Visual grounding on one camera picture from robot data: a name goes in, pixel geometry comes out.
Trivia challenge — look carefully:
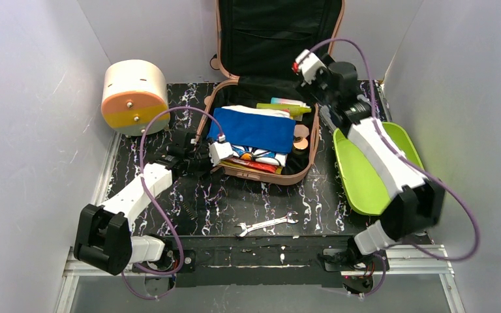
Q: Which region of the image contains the pink hard-shell suitcase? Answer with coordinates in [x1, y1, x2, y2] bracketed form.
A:
[205, 1, 346, 185]

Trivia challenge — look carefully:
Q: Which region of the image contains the teal pink tube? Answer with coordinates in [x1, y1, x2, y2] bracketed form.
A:
[271, 97, 309, 108]

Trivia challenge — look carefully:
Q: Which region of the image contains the round copper compact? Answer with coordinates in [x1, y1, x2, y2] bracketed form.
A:
[292, 137, 309, 153]

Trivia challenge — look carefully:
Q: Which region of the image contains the aluminium frame rail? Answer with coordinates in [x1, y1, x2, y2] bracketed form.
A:
[54, 134, 178, 313]

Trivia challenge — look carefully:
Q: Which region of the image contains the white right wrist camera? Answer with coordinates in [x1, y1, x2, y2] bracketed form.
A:
[292, 49, 327, 85]

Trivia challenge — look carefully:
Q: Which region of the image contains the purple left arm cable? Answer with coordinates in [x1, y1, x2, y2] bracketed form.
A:
[121, 106, 227, 301]

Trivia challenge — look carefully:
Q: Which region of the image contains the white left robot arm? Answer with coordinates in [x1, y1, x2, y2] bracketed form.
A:
[73, 131, 213, 275]

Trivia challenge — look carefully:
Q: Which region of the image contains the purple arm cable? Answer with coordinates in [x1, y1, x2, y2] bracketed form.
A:
[121, 106, 227, 301]
[309, 38, 481, 299]

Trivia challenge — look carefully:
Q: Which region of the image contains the green plastic tray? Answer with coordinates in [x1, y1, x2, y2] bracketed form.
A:
[333, 122, 423, 216]

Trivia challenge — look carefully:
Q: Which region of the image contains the clear plastic screw box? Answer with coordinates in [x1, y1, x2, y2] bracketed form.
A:
[320, 95, 372, 131]

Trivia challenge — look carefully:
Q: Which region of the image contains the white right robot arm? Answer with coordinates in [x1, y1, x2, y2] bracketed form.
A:
[294, 50, 446, 260]

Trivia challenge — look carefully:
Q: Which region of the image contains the black spring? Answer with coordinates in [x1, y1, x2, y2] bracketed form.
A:
[181, 202, 198, 220]

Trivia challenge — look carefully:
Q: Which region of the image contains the white printed folded garment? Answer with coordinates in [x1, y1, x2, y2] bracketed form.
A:
[230, 112, 292, 167]

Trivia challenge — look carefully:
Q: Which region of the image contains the blue folded cloth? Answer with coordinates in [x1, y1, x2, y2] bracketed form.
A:
[207, 106, 296, 154]

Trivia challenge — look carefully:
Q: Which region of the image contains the cream cylindrical drum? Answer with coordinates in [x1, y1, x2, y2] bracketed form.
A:
[100, 59, 170, 136]

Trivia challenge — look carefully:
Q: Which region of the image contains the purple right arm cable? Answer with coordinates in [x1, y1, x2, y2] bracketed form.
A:
[309, 38, 481, 299]

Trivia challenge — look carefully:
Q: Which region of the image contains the silver open-end wrench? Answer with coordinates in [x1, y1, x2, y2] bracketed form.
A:
[235, 211, 299, 237]

